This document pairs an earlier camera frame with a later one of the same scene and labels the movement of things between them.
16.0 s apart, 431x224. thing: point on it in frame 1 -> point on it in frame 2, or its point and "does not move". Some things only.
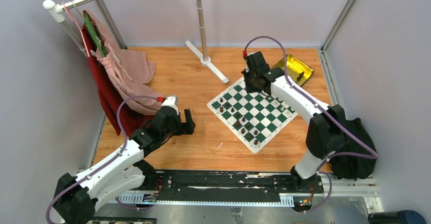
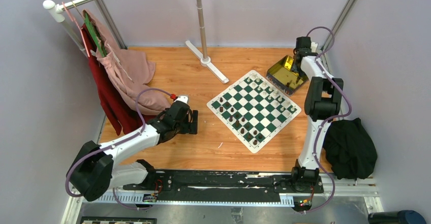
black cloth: [355, 168] does not move
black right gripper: [249, 88] -> [296, 69]
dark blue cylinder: [401, 217] does not move
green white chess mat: [251, 118] does not move
